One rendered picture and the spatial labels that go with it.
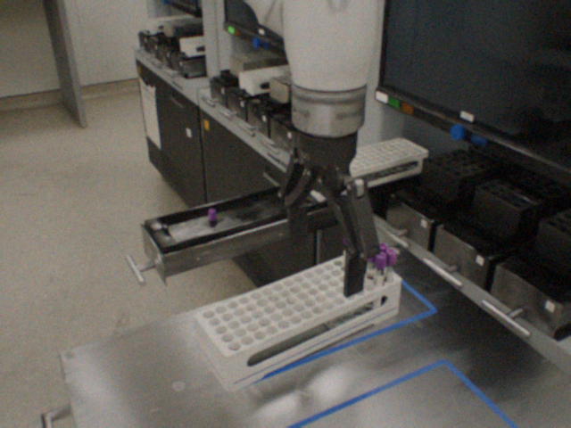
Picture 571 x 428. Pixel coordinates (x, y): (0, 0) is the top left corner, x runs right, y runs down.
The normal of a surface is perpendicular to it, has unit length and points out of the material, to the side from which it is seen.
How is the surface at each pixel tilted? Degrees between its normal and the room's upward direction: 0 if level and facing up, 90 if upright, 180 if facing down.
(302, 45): 91
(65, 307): 0
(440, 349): 0
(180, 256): 90
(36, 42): 90
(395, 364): 0
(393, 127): 90
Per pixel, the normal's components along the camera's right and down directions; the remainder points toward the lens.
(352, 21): 0.37, 0.39
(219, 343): 0.00, -0.87
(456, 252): -0.87, 0.25
